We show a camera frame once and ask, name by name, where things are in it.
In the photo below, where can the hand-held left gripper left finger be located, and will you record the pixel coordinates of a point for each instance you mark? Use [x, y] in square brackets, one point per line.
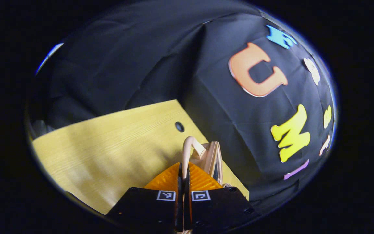
[141, 211]

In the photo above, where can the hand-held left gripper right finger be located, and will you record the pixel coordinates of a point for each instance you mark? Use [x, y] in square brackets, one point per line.
[219, 208]

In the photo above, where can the small beige suitcase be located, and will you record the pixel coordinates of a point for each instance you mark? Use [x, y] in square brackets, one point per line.
[208, 156]

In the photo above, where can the black backdrop cloth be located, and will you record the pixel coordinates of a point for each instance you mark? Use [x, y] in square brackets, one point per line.
[135, 65]

